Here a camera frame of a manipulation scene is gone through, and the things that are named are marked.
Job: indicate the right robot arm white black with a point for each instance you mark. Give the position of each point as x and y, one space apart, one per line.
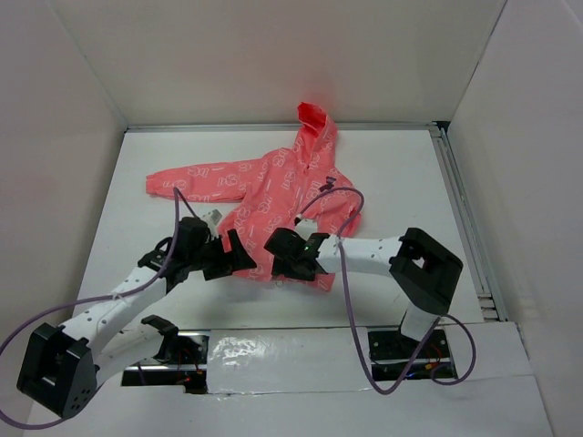
425 271

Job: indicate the aluminium frame rail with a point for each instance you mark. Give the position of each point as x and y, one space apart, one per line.
487 287
205 127

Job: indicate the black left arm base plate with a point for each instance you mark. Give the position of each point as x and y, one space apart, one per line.
184 367

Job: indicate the pink hooded kids jacket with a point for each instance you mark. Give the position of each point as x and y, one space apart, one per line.
272 190

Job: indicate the white taped cover panel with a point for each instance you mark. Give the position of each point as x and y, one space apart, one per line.
284 361

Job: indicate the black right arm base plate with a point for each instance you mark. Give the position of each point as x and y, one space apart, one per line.
389 351

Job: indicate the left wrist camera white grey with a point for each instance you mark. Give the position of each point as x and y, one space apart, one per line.
213 216

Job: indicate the aluminium frame rail back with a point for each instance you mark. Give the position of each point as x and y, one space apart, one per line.
205 127

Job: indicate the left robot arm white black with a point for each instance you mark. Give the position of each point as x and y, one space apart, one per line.
64 366

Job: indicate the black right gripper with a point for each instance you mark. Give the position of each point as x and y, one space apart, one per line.
282 266

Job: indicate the aluminium frame rail right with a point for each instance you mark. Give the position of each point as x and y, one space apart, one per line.
487 287

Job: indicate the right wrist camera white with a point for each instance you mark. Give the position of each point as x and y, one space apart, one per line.
304 226

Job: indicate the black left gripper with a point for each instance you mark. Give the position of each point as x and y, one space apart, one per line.
228 261

